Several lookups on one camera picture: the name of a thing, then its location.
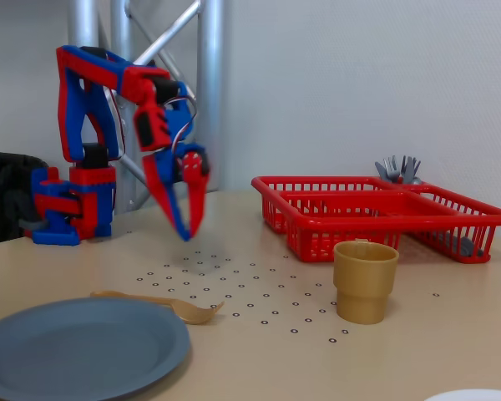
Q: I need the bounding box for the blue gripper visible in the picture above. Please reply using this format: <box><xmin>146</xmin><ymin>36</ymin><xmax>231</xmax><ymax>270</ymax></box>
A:
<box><xmin>144</xmin><ymin>104</ymin><xmax>212</xmax><ymax>242</ymax></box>

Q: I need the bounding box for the gold plastic fork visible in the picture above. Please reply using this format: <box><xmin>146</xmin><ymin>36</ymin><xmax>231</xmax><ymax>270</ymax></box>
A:
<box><xmin>89</xmin><ymin>290</ymin><xmax>225</xmax><ymax>326</ymax></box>

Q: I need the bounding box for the grey plastic plate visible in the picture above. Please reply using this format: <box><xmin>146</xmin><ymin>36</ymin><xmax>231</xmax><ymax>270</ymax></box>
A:
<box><xmin>0</xmin><ymin>297</ymin><xmax>192</xmax><ymax>401</ymax></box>

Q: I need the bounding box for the grey plastic fork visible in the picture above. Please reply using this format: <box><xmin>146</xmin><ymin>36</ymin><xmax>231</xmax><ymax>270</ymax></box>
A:
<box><xmin>400</xmin><ymin>155</ymin><xmax>423</xmax><ymax>185</ymax></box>
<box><xmin>374</xmin><ymin>156</ymin><xmax>402</xmax><ymax>184</ymax></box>

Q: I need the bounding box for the silver metal truss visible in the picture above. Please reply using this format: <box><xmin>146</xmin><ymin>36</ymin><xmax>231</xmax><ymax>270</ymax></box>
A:
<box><xmin>66</xmin><ymin>0</ymin><xmax>226</xmax><ymax>214</ymax></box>

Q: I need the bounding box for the black waste bin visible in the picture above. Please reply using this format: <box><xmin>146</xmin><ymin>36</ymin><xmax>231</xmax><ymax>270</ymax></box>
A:
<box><xmin>0</xmin><ymin>152</ymin><xmax>50</xmax><ymax>247</ymax></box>

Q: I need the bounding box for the red plastic dish basket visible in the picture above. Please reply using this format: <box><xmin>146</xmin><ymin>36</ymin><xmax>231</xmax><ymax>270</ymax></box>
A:
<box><xmin>250</xmin><ymin>175</ymin><xmax>501</xmax><ymax>265</ymax></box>

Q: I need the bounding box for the gold plastic cup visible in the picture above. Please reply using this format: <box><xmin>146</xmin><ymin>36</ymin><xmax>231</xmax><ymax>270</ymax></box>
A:
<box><xmin>332</xmin><ymin>238</ymin><xmax>400</xmax><ymax>326</ymax></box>

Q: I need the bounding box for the white round lid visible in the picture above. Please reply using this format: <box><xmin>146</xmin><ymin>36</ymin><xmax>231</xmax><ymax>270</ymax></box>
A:
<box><xmin>424</xmin><ymin>388</ymin><xmax>501</xmax><ymax>401</ymax></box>

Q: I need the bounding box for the red white servo cable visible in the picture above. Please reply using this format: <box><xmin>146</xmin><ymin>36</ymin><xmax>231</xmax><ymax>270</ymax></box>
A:
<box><xmin>106</xmin><ymin>85</ymin><xmax>129</xmax><ymax>158</ymax></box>
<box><xmin>170</xmin><ymin>94</ymin><xmax>198</xmax><ymax>158</ymax></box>

